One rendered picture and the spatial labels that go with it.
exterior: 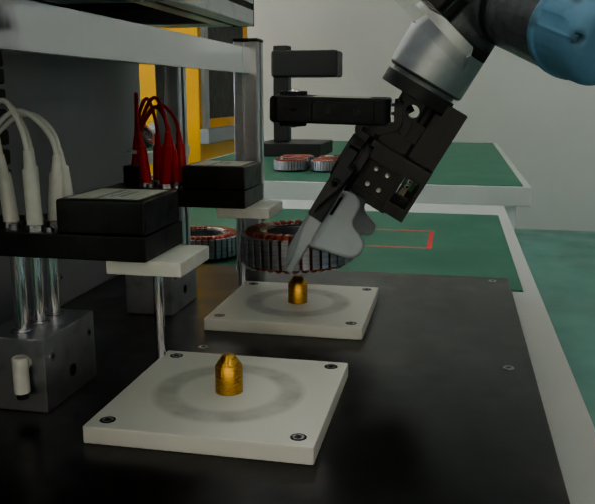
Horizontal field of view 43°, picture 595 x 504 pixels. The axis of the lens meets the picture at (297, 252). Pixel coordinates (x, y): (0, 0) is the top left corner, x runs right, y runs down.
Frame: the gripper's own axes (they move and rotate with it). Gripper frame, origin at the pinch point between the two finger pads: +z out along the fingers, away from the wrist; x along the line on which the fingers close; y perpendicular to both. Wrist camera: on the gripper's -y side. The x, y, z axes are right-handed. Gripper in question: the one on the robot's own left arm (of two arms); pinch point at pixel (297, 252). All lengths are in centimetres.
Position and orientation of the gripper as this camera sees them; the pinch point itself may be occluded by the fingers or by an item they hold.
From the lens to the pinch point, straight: 76.2
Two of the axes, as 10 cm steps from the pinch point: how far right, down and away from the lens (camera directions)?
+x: 2.0, -2.0, 9.6
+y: 8.5, 5.3, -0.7
